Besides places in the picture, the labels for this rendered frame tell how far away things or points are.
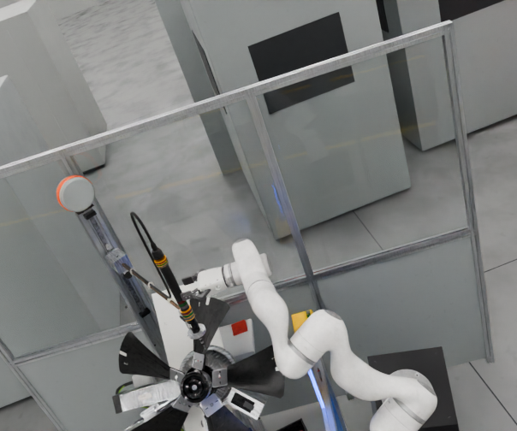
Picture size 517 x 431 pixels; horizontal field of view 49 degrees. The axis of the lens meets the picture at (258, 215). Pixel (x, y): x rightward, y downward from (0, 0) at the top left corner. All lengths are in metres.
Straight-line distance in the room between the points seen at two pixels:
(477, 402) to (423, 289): 0.75
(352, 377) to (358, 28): 3.25
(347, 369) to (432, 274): 1.53
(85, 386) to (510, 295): 2.73
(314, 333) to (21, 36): 6.45
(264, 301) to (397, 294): 1.60
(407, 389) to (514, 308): 2.31
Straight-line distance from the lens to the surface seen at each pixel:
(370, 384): 1.74
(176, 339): 2.63
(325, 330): 1.62
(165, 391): 2.55
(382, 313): 3.22
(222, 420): 2.40
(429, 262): 3.07
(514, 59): 5.88
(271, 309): 1.63
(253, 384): 2.32
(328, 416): 2.53
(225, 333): 3.04
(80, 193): 2.56
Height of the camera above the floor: 2.84
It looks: 31 degrees down
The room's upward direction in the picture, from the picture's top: 20 degrees counter-clockwise
